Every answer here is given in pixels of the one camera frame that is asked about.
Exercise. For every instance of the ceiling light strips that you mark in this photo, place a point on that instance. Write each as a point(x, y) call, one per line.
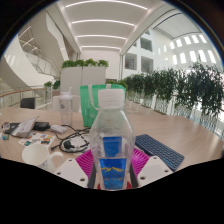
point(103, 20)

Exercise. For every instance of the black chair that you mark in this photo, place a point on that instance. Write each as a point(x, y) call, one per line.
point(27, 102)

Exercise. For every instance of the clear shaker bottle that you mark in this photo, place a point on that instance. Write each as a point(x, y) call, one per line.
point(65, 108)

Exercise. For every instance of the clear blue-labelled water bottle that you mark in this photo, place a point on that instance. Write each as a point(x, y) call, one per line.
point(112, 140)

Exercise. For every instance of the green plants atop cabinet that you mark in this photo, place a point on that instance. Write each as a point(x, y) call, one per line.
point(85, 63)

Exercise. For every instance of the green tote bag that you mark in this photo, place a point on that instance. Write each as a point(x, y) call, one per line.
point(88, 103)

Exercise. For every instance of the white printed booklet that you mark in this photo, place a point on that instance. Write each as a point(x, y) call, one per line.
point(25, 126)

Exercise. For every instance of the black notebook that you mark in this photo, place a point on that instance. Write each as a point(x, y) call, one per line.
point(12, 127)

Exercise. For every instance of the row of green plants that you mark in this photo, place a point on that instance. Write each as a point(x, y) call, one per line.
point(176, 90)

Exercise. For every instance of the white charger block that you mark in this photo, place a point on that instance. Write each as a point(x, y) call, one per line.
point(59, 129)

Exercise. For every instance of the colourful sticker sheet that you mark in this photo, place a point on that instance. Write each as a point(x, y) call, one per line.
point(36, 139)

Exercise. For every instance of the white chair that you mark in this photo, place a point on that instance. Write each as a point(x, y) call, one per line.
point(55, 103)

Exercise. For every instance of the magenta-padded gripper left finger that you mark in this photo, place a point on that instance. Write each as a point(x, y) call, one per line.
point(83, 163)

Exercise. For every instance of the black power bank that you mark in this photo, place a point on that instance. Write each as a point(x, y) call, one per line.
point(41, 126)

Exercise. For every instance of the white marbled cup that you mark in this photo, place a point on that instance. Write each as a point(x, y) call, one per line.
point(36, 156)

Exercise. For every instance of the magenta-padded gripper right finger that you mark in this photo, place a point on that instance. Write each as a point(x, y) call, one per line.
point(141, 161)

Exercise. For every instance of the small teal tube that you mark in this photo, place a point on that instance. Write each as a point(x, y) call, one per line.
point(5, 136)

